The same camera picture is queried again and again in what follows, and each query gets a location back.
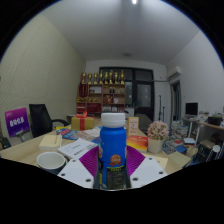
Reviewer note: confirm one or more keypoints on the large pale yellow book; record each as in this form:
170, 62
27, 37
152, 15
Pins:
161, 160

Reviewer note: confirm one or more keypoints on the upright orange box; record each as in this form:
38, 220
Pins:
133, 126

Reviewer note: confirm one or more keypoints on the orange red book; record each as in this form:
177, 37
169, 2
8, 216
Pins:
137, 142

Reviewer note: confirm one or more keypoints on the white printed booklet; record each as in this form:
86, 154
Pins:
76, 148

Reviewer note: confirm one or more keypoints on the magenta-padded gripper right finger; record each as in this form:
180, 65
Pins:
148, 171

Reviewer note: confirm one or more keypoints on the yellow gift box red ribbon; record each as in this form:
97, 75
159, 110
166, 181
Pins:
87, 124

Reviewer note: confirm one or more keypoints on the wooden shelf unit with trophies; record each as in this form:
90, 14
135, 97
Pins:
100, 96

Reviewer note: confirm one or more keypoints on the black mesh chair back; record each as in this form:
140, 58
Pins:
4, 142

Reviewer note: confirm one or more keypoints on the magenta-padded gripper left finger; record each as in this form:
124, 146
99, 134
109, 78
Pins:
76, 173

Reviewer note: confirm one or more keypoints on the black-framed glass door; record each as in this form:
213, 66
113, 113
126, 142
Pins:
143, 95

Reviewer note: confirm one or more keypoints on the black office chair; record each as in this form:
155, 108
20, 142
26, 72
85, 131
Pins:
40, 118

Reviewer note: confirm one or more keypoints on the ceiling tube light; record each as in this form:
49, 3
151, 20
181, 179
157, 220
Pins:
134, 1

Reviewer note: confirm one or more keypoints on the pink flowers in white pot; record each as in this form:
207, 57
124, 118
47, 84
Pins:
158, 131

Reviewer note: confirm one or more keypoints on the computer monitor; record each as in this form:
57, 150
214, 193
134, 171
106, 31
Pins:
191, 108

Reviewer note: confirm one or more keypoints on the blue colourful book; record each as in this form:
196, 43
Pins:
68, 134

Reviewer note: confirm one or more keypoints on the small pale yellow book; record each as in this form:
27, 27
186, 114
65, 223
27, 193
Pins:
50, 142

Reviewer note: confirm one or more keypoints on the blue drink bottle white cap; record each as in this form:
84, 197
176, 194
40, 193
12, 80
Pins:
112, 150

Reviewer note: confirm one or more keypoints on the purple sign board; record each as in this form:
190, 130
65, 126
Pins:
17, 121

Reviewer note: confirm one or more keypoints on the white round stool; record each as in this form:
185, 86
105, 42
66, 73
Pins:
215, 150

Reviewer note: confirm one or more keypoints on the white wall air conditioner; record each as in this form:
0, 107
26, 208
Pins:
174, 72

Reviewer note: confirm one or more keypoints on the cluttered side desk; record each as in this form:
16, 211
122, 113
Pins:
208, 126

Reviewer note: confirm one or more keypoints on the dark cup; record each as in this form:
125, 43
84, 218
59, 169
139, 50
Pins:
50, 161

